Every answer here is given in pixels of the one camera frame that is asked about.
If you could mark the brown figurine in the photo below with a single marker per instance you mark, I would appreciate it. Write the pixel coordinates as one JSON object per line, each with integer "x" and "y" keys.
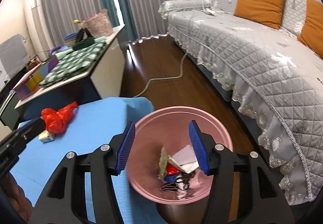
{"x": 32, "y": 64}

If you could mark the white standing air conditioner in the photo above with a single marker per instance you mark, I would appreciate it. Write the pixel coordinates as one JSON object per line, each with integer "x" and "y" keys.
{"x": 37, "y": 28}

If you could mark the stack of coloured bowls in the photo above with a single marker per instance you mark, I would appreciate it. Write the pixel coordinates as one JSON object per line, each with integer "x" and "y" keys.
{"x": 70, "y": 39}

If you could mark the black green handbag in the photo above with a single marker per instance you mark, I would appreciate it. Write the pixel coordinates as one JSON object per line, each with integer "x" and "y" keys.
{"x": 84, "y": 39}

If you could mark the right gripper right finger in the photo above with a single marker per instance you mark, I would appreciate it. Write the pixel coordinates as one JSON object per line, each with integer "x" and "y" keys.
{"x": 261, "y": 200}

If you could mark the orange cushion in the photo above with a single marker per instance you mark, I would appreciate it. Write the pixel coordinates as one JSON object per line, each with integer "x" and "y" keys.
{"x": 265, "y": 12}
{"x": 311, "y": 34}

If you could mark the covered television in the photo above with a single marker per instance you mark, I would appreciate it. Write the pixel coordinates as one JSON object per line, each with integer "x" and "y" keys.
{"x": 14, "y": 57}

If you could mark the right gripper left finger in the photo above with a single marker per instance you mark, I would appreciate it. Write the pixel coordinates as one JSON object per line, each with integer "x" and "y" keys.
{"x": 63, "y": 197}

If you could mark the blue bubble wrap ball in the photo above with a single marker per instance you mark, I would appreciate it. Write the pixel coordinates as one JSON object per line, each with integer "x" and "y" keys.
{"x": 171, "y": 178}

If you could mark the green tissue packet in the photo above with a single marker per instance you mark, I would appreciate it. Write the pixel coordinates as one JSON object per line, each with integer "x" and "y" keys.
{"x": 163, "y": 161}

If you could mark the blue tablecloth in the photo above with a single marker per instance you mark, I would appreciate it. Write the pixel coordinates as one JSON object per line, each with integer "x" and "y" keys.
{"x": 94, "y": 124}

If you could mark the pink lace basket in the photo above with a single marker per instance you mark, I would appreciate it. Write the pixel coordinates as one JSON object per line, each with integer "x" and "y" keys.
{"x": 98, "y": 25}

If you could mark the dark coffee table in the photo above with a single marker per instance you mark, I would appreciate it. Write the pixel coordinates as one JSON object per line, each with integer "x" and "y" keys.
{"x": 101, "y": 80}

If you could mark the dark red patterned wrapper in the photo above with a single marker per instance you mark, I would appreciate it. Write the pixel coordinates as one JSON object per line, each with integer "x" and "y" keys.
{"x": 170, "y": 187}

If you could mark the pink plastic basin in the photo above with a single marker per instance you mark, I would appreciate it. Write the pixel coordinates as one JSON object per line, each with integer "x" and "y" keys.
{"x": 168, "y": 128}

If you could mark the black rubber band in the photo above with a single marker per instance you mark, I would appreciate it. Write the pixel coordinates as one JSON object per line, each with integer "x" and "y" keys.
{"x": 182, "y": 183}

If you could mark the small carton box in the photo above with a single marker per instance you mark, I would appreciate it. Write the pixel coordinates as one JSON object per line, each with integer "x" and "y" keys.
{"x": 46, "y": 136}

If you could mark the left hand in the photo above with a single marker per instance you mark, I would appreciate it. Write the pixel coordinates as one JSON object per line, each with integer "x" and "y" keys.
{"x": 16, "y": 196}

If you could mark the small red plastic bag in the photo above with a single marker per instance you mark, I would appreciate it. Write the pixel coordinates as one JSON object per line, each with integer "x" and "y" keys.
{"x": 171, "y": 170}

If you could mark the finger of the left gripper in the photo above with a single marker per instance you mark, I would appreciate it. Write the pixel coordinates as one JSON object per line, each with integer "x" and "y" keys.
{"x": 24, "y": 134}

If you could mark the grey quilted sofa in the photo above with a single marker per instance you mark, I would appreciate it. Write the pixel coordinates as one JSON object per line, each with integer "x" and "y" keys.
{"x": 275, "y": 79}

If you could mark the green checkered cloth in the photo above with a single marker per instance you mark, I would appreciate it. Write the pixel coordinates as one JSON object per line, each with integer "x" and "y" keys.
{"x": 73, "y": 64}

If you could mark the white foam net sleeve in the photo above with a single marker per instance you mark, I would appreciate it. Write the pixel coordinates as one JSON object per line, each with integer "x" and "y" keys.
{"x": 185, "y": 156}

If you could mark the colourful storage box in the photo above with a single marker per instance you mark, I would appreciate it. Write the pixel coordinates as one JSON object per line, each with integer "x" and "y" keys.
{"x": 29, "y": 83}

